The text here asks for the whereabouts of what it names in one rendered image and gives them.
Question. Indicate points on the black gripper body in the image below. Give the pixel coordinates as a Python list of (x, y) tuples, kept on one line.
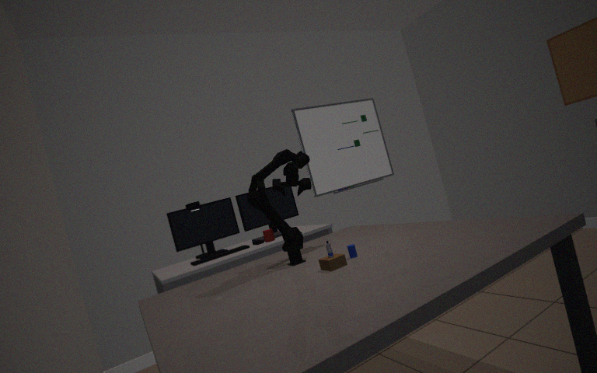
[(305, 183)]

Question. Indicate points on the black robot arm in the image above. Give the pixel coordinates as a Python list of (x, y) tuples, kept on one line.
[(257, 198)]

